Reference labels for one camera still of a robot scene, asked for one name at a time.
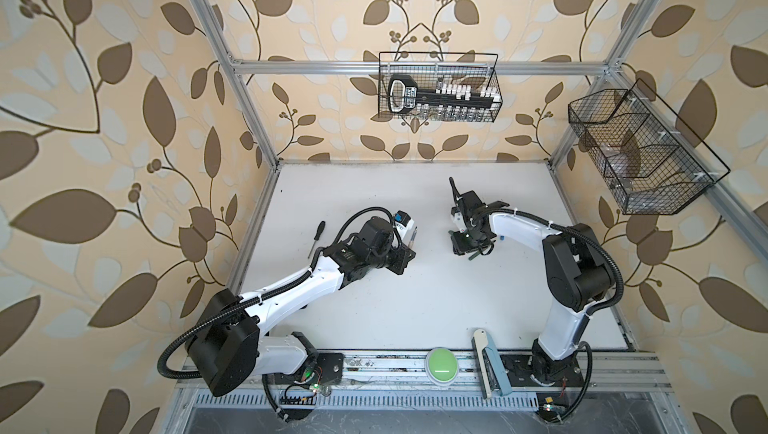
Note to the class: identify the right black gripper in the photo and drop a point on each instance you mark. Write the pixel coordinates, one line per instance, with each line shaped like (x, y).
(458, 246)

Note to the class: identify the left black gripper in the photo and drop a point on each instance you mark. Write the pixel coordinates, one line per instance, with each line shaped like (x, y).
(404, 256)

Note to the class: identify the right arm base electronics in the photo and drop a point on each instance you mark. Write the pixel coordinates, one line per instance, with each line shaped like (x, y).
(566, 376)

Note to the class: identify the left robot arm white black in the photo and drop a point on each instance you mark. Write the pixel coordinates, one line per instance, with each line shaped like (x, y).
(232, 341)

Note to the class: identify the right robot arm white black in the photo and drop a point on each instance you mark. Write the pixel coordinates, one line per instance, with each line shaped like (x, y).
(581, 276)

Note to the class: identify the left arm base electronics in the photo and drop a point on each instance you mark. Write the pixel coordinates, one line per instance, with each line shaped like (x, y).
(294, 396)

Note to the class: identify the green round button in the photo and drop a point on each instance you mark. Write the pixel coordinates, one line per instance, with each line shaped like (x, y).
(441, 366)

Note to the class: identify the grey teal tool holder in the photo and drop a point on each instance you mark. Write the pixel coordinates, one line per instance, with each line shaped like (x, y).
(493, 374)

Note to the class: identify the black bit set case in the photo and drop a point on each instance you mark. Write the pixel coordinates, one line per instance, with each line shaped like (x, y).
(403, 95)

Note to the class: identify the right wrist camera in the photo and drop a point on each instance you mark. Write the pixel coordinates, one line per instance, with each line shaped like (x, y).
(458, 219)

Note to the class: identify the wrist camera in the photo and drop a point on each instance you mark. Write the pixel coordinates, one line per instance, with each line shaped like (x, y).
(458, 219)
(406, 227)

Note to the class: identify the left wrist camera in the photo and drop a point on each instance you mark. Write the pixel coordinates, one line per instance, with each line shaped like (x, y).
(406, 227)

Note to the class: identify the black handled screwdriver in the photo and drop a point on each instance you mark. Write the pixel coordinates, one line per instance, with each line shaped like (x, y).
(318, 233)

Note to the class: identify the black wire basket back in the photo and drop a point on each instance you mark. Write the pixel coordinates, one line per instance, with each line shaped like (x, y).
(474, 69)

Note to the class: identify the black wire basket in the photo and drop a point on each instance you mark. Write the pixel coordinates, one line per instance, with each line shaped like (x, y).
(652, 160)
(474, 69)

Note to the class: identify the black wire basket right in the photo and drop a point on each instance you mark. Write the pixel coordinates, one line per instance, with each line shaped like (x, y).
(652, 160)

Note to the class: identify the aluminium frame rails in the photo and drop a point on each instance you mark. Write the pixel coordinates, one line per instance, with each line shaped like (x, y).
(306, 72)

